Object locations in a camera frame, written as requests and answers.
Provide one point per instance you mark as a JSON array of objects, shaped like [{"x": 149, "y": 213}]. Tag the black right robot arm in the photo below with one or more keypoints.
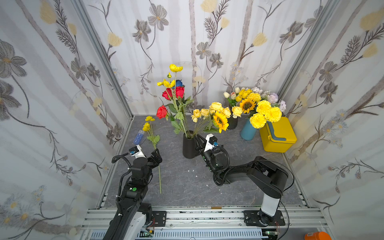
[{"x": 270, "y": 178}]

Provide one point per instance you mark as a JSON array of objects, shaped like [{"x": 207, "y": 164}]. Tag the yellow marigold bouquet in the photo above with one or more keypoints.
[{"x": 265, "y": 112}]

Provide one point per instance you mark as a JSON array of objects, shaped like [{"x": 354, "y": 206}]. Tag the mixed tulip sunflower bouquet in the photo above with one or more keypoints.
[{"x": 254, "y": 95}]

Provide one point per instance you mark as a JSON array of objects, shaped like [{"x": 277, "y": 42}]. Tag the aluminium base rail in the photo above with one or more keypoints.
[{"x": 225, "y": 223}]

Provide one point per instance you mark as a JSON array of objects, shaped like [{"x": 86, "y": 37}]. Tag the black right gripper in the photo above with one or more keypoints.
[{"x": 203, "y": 147}]

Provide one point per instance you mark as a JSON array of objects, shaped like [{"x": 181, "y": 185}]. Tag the yellow rose bunch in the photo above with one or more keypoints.
[{"x": 199, "y": 115}]

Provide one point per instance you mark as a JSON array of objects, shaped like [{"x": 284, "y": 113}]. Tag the yellow poppy flower stem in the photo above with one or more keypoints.
[{"x": 148, "y": 128}]

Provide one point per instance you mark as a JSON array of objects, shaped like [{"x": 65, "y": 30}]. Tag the orange object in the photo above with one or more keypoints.
[{"x": 317, "y": 236}]

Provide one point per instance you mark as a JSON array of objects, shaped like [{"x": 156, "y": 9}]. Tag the yellow sunflower stem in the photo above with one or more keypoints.
[{"x": 217, "y": 122}]

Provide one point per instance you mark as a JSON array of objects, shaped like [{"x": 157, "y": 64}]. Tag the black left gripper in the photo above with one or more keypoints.
[{"x": 157, "y": 158}]

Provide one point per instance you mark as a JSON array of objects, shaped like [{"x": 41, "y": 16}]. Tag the teal vase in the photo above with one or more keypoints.
[{"x": 248, "y": 132}]

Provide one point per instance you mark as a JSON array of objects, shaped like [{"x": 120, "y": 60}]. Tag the yellow lidded box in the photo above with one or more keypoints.
[{"x": 278, "y": 137}]

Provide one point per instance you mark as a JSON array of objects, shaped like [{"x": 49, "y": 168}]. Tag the tall yellow poppy stem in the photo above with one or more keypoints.
[{"x": 171, "y": 78}]

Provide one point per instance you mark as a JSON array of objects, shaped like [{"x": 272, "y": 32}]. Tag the black vase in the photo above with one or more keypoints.
[{"x": 189, "y": 147}]

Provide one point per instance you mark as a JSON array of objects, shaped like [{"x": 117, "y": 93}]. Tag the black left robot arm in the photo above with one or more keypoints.
[{"x": 132, "y": 214}]

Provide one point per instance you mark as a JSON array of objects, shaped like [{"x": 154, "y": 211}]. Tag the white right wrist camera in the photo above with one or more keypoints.
[{"x": 211, "y": 142}]

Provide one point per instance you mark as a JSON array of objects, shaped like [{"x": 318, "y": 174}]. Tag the red rose bouquet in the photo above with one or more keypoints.
[{"x": 176, "y": 110}]

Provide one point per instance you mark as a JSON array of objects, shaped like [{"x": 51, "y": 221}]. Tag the blue pill organizer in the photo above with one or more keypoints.
[{"x": 139, "y": 137}]

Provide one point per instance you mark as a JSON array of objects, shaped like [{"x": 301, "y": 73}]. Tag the dark glass vase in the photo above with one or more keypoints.
[{"x": 233, "y": 122}]

